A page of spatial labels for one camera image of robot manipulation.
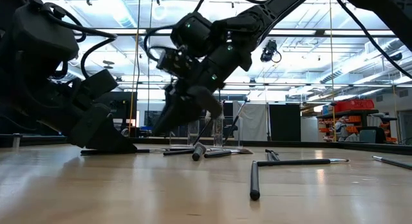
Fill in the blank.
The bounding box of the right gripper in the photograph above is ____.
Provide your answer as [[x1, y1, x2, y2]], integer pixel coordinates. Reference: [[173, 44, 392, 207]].
[[153, 45, 252, 135]]

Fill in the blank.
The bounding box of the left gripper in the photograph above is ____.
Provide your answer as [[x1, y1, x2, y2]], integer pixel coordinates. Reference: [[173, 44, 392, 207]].
[[19, 75, 138, 154]]

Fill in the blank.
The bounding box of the black fan makeup brush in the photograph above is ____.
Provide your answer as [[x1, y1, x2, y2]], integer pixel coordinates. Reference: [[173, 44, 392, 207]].
[[203, 148, 254, 159]]

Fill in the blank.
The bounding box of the grey curtain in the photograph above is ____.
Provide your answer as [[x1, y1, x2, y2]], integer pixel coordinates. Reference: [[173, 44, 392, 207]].
[[232, 100, 270, 142]]

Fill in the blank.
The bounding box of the black panel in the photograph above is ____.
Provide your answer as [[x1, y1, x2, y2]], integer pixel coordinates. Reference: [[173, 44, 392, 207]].
[[268, 103, 302, 142]]

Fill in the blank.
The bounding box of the shelf rack with red bins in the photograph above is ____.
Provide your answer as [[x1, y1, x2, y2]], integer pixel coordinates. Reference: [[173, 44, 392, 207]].
[[317, 98, 398, 144]]

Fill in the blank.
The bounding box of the dark wall screen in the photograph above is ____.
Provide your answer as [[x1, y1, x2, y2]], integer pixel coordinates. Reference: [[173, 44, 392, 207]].
[[144, 109, 162, 127]]

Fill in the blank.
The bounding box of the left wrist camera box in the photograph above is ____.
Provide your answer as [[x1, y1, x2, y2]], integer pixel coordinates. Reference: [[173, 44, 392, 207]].
[[77, 68, 119, 101]]

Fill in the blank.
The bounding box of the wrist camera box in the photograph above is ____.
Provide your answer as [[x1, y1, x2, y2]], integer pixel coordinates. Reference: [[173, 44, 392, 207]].
[[77, 68, 119, 101], [156, 45, 194, 79]]

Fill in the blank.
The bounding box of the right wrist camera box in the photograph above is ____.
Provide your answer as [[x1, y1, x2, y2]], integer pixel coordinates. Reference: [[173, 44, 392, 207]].
[[156, 45, 194, 79]]

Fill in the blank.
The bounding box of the black hanging cable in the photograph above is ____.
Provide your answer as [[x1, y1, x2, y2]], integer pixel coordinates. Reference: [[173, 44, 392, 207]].
[[146, 0, 154, 122]]

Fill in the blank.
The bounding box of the black overhead camera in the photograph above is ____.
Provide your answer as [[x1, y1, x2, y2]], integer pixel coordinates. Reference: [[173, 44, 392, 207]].
[[259, 39, 283, 64]]

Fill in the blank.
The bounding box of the white hanging ring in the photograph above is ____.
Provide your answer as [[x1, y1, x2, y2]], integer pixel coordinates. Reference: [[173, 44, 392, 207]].
[[152, 3, 169, 21]]

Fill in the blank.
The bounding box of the black aluminium table frame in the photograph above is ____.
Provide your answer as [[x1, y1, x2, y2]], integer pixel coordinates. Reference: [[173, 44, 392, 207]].
[[0, 133, 412, 156]]

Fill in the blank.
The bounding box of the yellow hanging cable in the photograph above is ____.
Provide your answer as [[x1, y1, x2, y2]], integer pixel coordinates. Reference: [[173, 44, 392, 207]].
[[328, 0, 337, 143]]

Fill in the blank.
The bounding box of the black overhead frame bar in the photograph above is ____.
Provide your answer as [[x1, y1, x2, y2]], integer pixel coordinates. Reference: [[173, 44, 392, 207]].
[[73, 26, 397, 37]]

